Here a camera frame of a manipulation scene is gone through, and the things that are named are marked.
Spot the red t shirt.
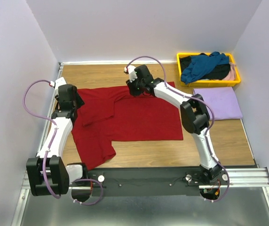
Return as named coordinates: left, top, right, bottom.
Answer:
left=71, top=86, right=183, bottom=170

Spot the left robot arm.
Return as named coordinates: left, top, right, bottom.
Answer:
left=26, top=78, right=88, bottom=199

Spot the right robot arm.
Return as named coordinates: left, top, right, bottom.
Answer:
left=124, top=65, right=222, bottom=185

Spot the blue t shirt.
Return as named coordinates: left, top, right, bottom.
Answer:
left=180, top=51, right=230, bottom=85

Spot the folded purple t shirt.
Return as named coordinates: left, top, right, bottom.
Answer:
left=193, top=87, right=243, bottom=120

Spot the pink t shirt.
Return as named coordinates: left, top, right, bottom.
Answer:
left=223, top=63, right=236, bottom=81

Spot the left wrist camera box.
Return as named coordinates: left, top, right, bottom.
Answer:
left=54, top=77, right=67, bottom=90

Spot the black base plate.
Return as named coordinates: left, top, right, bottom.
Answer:
left=61, top=167, right=229, bottom=198

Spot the aluminium front rail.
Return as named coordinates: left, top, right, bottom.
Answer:
left=21, top=167, right=269, bottom=189

